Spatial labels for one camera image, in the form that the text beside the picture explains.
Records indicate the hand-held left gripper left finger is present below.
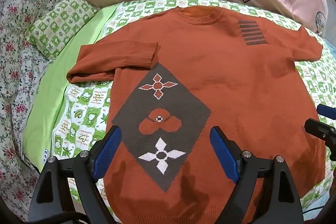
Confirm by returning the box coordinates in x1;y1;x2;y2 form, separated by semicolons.
28;125;124;224

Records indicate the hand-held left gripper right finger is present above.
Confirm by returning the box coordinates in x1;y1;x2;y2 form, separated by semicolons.
209;126;302;224

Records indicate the floral print quilt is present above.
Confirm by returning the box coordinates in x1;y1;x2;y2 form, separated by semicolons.
0;0;79;214

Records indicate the green checkered pillow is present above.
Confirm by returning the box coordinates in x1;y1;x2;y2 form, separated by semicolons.
25;0;99;59

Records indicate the green checkered bed sheet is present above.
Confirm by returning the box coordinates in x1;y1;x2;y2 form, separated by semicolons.
22;0;336;224

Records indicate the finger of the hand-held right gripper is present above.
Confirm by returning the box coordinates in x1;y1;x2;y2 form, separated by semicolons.
304;118;336;161
316;104;336;121

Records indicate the rust orange knit sweater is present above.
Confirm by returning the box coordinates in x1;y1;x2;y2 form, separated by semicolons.
67;6;327;224

